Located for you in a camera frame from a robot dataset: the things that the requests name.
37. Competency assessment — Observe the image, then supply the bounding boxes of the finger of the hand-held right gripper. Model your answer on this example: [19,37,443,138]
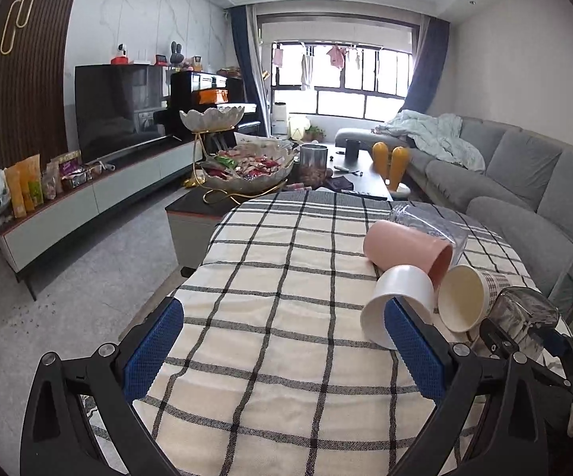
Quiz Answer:
[529,331,573,401]
[479,317,518,359]

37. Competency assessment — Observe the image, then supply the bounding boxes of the large bowl of snacks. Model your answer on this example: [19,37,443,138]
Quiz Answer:
[200,140,298,194]

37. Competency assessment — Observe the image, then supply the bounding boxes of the gold clip wall ornament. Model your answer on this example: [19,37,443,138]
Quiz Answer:
[0,0,40,55]

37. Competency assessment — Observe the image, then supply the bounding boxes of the clear jar of nuts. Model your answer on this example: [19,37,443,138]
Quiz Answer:
[299,144,328,185]

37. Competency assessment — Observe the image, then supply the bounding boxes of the dark snack bags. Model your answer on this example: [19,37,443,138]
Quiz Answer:
[41,151,89,199]

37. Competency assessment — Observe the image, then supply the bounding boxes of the clear glass cup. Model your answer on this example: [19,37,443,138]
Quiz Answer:
[487,286,561,358]

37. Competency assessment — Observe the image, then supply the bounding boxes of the white television cabinet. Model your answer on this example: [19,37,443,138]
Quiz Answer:
[0,136,203,301]

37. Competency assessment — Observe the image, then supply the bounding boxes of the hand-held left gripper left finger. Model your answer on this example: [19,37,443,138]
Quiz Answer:
[19,296,189,476]

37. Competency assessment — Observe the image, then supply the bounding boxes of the black piano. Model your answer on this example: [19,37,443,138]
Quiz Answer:
[154,70,262,140]

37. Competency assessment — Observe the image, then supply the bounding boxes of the black television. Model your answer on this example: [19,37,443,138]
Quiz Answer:
[75,64,179,164]

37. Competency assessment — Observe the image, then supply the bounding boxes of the dark coffee table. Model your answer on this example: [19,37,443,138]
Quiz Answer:
[166,143,396,278]

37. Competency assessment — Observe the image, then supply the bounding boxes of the patterned paper cup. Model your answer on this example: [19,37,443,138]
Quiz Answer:
[438,264,513,333]

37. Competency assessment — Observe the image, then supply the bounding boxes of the small white petal bowl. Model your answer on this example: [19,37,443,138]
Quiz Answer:
[179,104,246,132]

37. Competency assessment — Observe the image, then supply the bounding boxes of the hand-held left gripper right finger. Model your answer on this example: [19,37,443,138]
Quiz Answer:
[384,296,551,476]

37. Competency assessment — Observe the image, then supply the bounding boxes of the pink cup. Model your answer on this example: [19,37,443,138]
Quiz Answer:
[363,219,453,286]

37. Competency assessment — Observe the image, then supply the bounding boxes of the gold bowl stand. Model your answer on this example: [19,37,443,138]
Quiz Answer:
[184,129,242,205]

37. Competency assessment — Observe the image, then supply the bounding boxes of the white hanging garment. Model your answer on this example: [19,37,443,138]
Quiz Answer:
[300,54,315,91]

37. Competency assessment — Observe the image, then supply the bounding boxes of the white air purifier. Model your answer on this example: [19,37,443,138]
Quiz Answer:
[271,102,290,136]

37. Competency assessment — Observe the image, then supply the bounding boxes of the orange snack packets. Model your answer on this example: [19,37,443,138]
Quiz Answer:
[5,155,42,219]

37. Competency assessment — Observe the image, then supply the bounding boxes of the pale crumpled blanket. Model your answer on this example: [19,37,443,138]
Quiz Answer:
[373,109,486,169]

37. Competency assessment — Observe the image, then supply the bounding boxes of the grey sofa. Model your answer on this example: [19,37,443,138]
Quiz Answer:
[335,116,573,298]

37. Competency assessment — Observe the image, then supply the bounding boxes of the black-framed window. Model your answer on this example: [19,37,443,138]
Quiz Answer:
[262,40,413,121]

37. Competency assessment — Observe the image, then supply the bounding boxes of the white cup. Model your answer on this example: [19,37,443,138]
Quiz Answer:
[361,264,436,350]

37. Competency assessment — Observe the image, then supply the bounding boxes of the orange box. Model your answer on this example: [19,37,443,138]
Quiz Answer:
[192,89,229,105]

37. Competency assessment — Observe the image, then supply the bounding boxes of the blue curtain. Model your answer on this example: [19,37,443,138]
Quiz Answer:
[404,17,451,116]
[229,5,271,138]

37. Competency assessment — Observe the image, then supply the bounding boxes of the clear plastic cup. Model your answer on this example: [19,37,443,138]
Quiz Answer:
[388,202,470,265]

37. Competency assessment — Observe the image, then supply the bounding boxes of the checked tablecloth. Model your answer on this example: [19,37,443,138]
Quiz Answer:
[83,191,565,476]

